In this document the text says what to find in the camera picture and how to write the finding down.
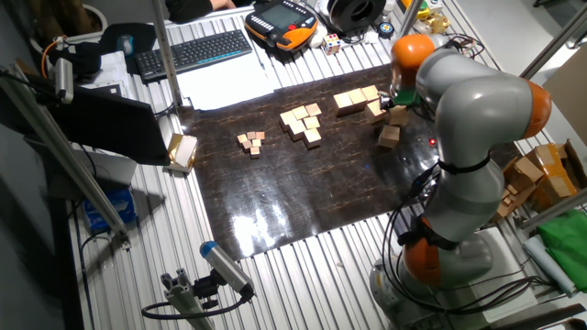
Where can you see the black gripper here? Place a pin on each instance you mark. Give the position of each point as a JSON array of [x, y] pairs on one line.
[[387, 102]]

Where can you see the large wooden cube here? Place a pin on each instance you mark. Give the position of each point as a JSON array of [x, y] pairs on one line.
[[343, 102], [370, 92], [389, 136], [357, 97], [375, 111], [399, 117]]

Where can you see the forearm in black sleeve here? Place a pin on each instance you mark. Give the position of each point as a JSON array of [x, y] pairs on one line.
[[188, 9]]

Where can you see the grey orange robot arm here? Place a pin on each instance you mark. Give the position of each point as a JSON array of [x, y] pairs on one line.
[[477, 110]]

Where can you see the white paper stack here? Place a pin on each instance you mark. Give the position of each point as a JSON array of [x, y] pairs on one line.
[[112, 69]]

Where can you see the bare person hand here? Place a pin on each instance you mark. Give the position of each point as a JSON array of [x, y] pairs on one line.
[[224, 4]]

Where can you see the green flange adapter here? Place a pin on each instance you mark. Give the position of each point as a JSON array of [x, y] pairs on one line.
[[408, 97]]

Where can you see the round blue tape measure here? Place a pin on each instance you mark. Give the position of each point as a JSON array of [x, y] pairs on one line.
[[385, 29]]

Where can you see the medium wooden cube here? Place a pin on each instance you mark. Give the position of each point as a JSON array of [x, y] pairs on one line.
[[312, 122], [312, 137], [313, 109], [287, 118], [300, 112], [297, 127]]

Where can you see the colourful puzzle cube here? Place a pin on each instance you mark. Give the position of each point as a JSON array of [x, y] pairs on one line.
[[331, 44]]

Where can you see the gold metal object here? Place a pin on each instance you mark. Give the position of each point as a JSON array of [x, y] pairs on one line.
[[433, 22]]

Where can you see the black filament spool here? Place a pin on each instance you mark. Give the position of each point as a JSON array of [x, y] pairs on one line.
[[344, 16]]

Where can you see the yellow green button box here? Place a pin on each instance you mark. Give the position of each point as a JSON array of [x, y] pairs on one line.
[[423, 10]]

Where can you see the small wooden cube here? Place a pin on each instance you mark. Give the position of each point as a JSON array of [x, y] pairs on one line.
[[257, 142], [242, 138], [247, 145], [260, 135], [254, 151], [251, 135]]

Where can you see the orange black teach pendant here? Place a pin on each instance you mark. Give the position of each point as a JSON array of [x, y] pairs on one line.
[[280, 18]]

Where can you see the black marble pattern mat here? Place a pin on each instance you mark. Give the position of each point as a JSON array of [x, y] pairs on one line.
[[284, 197]]

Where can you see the large white paper sheet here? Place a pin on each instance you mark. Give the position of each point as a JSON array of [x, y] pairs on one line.
[[224, 87]]

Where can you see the cardboard box yellow tape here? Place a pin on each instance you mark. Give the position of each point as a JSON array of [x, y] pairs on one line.
[[555, 174]]

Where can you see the flat cardboard sheet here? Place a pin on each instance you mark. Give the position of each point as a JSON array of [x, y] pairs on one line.
[[571, 96]]

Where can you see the black computer keyboard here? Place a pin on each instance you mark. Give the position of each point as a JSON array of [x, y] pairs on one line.
[[192, 52]]

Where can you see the gold white small box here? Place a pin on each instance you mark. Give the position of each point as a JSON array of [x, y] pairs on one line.
[[185, 151]]

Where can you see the white paper roll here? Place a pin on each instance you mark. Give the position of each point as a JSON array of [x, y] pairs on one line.
[[548, 263]]

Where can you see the green cloth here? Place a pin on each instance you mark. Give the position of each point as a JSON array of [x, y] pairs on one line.
[[566, 247]]

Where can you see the black mouse pad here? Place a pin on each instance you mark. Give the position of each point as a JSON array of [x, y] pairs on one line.
[[144, 36]]

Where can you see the black metal bar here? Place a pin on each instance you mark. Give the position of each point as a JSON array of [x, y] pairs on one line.
[[541, 318]]

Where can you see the grey computer mouse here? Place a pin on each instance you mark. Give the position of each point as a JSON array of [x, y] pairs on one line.
[[125, 44]]

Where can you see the black laptop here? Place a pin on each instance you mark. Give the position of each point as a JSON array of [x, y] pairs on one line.
[[114, 124]]

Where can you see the grey laptop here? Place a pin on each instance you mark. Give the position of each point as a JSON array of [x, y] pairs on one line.
[[114, 172]]

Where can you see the short aluminium profile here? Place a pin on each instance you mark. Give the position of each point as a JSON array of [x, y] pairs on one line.
[[183, 298]]

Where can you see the blue tissue pack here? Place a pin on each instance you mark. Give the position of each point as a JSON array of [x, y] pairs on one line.
[[112, 208]]

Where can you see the white round pot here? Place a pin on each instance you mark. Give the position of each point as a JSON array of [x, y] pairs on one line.
[[102, 18]]

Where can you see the black cloth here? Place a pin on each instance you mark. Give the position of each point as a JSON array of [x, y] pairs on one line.
[[78, 59]]

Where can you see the aluminium frame beam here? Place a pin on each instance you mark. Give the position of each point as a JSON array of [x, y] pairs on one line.
[[409, 18], [166, 55], [559, 38], [555, 211], [59, 151]]

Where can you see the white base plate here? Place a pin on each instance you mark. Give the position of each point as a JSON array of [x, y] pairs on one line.
[[509, 266]]

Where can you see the silver camera blue cap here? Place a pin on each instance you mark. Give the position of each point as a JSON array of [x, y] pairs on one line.
[[224, 266]]

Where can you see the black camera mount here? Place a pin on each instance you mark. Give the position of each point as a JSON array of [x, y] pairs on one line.
[[206, 289]]

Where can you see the silver depth camera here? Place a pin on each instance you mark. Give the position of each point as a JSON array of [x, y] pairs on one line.
[[63, 80]]

